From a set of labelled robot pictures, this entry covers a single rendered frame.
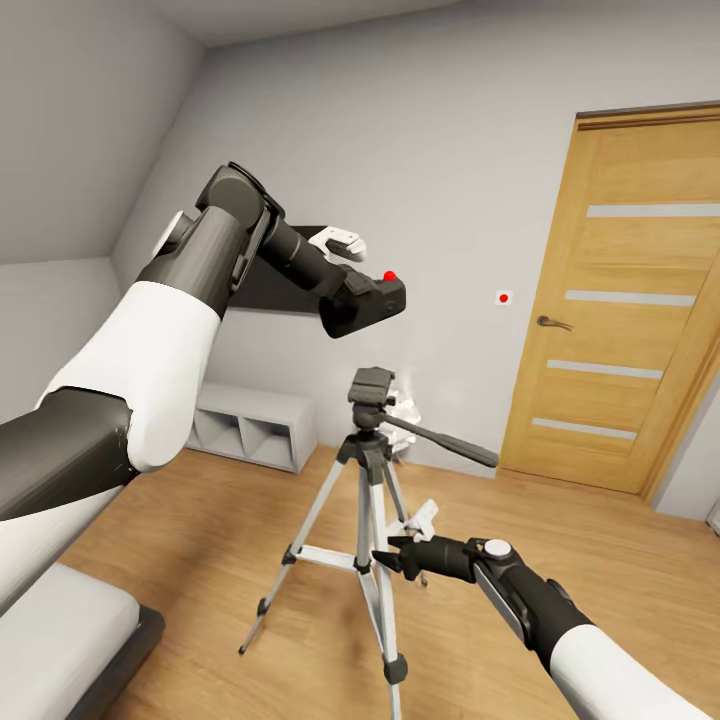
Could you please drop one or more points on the bed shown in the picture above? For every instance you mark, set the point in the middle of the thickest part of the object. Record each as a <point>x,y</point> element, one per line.
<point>69,644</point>

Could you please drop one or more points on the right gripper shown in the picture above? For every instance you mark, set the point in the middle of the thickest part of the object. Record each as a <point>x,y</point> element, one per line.
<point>414,557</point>

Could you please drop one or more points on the camera tripod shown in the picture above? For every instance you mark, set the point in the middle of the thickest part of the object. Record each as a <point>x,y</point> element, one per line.
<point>374,453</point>

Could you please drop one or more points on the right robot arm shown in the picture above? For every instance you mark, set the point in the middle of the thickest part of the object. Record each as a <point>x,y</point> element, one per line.
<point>598,678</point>

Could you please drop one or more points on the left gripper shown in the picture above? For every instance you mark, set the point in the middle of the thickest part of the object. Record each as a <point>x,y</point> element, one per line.
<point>309,270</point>

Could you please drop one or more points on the digital camera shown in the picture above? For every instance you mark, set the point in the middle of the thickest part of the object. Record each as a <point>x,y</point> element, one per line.
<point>379,299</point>

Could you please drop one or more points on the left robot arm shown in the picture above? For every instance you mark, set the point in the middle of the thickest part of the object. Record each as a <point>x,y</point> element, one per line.
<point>125,405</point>

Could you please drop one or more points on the door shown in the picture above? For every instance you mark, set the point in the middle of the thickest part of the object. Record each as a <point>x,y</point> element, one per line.
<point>623,341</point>

